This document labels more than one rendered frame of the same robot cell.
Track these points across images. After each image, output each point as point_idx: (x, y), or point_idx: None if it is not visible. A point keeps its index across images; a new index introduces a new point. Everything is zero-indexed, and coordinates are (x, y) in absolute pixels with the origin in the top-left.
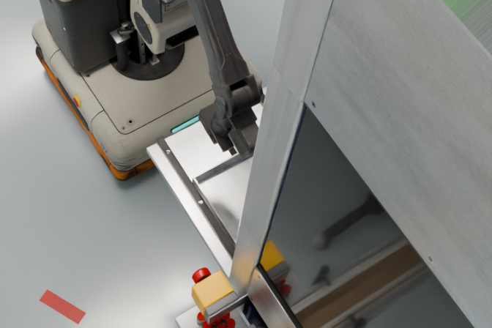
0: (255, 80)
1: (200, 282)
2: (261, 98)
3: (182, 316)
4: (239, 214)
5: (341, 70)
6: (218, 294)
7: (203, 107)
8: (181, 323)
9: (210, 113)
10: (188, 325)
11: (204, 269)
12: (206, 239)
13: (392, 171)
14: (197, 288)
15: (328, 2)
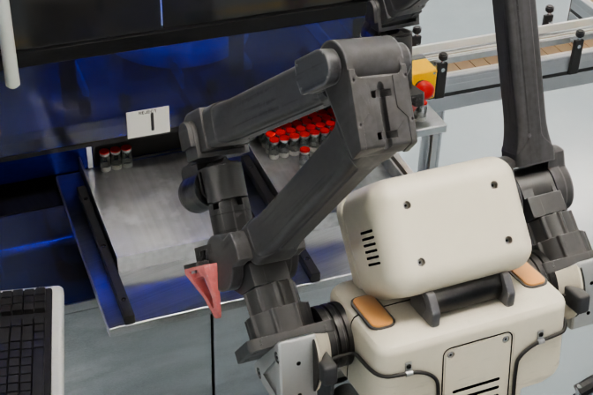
0: None
1: (428, 70)
2: (312, 261)
3: (439, 124)
4: (367, 178)
5: None
6: (412, 62)
7: (418, 93)
8: (441, 120)
9: (411, 92)
10: (433, 119)
11: (422, 85)
12: (407, 167)
13: None
14: (431, 67)
15: None
